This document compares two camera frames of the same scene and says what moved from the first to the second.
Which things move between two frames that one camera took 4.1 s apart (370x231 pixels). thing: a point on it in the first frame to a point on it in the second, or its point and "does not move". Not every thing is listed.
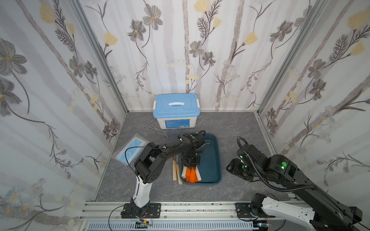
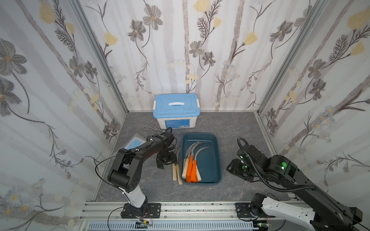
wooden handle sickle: (198, 173) does not move
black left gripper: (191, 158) to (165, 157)
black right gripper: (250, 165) does not move
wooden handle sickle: (174, 171) does not move
